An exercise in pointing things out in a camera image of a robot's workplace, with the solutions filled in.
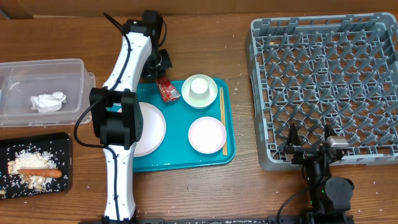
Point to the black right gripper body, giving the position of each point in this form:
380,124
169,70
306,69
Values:
304,154

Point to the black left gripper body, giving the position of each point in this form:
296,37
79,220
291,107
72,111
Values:
157,61

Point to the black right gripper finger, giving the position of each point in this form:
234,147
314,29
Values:
328,131
293,137

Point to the red snack wrapper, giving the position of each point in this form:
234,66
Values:
167,90

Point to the large white plate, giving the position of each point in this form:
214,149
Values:
154,130

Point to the white tissue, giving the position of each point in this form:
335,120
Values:
48,103

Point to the orange carrot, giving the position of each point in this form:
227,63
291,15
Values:
50,173

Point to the rice and food scraps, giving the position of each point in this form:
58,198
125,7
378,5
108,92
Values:
23,185

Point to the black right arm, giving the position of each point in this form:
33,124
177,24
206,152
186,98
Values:
330,197

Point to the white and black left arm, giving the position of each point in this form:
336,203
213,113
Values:
116,114

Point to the black waste tray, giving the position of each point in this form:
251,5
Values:
46,151

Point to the white upturned bowl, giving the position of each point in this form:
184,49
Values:
199,91

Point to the grey dish rack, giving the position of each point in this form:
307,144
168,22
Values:
325,70

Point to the small white plate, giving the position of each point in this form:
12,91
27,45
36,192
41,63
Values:
207,135

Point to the teal plastic tray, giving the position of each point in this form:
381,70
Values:
175,151

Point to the clear plastic bin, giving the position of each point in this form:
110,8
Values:
22,80

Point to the cardboard backdrop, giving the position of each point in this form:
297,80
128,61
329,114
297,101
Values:
26,9

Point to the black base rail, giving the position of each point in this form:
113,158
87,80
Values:
217,221

